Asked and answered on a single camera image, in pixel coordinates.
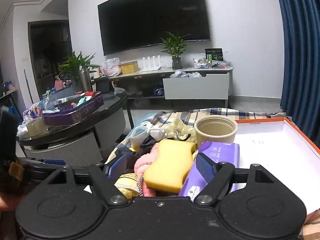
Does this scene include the purple tissue pack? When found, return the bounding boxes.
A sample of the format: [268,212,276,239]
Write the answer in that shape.
[178,141,240,198]

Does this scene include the black green box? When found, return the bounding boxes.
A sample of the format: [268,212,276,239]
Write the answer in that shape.
[205,47,224,63]

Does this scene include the white box with orange rim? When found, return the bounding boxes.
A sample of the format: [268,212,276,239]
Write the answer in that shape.
[234,117,320,215]

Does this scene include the potted plant in metal vase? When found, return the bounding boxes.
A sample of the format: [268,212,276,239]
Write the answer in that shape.
[58,51,100,93]

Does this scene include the white cabinet drawer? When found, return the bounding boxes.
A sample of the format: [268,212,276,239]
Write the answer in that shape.
[162,72,230,100]

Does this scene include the white router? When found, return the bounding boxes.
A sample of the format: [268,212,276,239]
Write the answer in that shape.
[140,56,167,72]

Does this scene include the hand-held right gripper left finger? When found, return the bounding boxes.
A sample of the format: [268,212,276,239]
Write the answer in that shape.
[46,154,128,207]

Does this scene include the yellow sponge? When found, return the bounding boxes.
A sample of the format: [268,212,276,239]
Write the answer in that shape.
[143,139,197,193]

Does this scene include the white face mask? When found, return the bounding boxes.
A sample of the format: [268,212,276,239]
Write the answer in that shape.
[130,125,166,151]

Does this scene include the dark wooden display cabinet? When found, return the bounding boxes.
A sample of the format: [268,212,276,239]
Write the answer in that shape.
[28,19,73,100]

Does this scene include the grey-blue box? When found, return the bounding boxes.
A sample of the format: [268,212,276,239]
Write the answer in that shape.
[42,85,75,103]

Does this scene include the brown tape roll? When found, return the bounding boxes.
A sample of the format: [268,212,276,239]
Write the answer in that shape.
[26,117,49,138]

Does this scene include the dark cloth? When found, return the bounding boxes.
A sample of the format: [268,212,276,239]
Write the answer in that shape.
[116,135,160,161]

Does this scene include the yellow box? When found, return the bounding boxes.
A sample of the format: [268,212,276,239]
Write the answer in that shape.
[121,61,139,74]

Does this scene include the potted plant in dark vase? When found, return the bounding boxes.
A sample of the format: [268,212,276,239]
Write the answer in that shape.
[160,32,192,70]

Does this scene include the purple patterned tray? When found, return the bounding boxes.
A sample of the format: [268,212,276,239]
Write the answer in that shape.
[42,92,104,127]

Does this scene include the grey plastic bag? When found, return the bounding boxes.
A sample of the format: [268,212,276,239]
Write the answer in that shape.
[170,69,188,78]

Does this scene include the pink white plastic bag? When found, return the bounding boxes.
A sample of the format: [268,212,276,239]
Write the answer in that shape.
[102,57,121,77]

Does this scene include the pale yellow daisy glove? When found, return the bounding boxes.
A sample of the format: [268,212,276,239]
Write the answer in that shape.
[164,119,197,143]

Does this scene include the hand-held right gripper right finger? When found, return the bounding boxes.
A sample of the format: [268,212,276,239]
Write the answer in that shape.
[193,153,276,206]

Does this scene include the yellow striped sock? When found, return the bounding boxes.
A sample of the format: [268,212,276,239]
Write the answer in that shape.
[115,172,140,200]

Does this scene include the black wall television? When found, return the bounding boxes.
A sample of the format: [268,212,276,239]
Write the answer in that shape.
[97,0,211,56]

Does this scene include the grey television cabinet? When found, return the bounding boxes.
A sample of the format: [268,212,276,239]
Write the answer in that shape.
[110,65,234,108]

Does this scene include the plaid blanket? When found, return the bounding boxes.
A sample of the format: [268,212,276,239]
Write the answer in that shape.
[106,108,293,165]

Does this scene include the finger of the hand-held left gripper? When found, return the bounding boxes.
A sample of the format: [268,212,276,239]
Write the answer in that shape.
[17,157,67,181]

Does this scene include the blue curtain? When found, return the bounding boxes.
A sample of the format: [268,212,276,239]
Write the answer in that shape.
[274,0,320,153]

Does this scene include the clear storage box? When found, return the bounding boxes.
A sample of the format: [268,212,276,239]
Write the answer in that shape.
[193,59,228,69]

